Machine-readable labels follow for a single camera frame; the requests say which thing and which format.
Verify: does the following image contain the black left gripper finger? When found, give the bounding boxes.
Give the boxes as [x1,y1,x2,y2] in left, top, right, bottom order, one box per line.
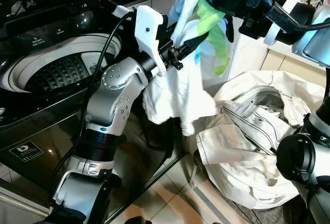
[178,31,209,54]
[180,38,207,62]

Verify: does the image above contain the white and green garment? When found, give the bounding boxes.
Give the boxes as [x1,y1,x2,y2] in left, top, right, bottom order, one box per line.
[142,0,234,137]

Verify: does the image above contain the white garment with grey trim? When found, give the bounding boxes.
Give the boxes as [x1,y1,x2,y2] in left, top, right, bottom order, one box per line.
[221,85,311,155]

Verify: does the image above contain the white fabric laundry bag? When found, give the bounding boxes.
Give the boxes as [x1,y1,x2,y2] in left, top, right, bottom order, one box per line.
[195,70,326,210]

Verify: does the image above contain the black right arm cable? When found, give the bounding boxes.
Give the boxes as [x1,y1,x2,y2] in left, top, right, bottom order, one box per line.
[259,0,330,33]

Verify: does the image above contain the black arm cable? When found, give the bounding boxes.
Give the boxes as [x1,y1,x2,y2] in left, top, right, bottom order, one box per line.
[49,11,135,188]
[259,0,330,33]

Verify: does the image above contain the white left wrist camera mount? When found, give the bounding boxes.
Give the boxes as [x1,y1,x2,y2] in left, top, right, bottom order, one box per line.
[134,5,169,78]

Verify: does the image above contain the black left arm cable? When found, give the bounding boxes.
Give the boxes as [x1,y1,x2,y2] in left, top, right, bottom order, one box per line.
[49,11,135,188]

